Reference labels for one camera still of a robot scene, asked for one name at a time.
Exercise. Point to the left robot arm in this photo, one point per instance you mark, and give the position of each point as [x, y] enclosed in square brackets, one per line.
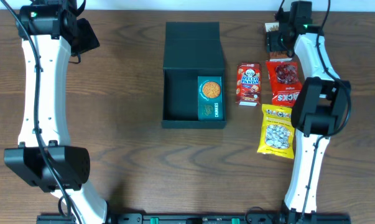
[53, 35]

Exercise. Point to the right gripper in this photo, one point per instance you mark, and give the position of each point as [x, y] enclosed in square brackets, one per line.
[274, 42]

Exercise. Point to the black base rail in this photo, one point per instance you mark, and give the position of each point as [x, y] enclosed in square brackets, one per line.
[255, 218]

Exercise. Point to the dark green gift box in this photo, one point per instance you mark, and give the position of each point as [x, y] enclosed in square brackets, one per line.
[192, 49]

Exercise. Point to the teal Chunkies cookie box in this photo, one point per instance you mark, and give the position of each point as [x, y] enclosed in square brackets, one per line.
[210, 98]

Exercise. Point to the red Hello Panda box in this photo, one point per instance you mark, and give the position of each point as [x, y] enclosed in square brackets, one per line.
[248, 85]

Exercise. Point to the brown Pocky box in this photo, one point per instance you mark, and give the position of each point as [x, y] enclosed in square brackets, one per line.
[275, 56]

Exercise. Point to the yellow Hacks candy bag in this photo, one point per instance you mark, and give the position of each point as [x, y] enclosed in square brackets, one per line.
[277, 132]

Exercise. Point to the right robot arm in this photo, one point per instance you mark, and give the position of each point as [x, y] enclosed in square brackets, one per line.
[322, 110]

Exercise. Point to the red Hacks candy bag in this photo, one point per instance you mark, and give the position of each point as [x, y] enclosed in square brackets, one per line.
[285, 83]

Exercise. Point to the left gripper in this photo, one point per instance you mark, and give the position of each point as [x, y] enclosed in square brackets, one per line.
[86, 37]

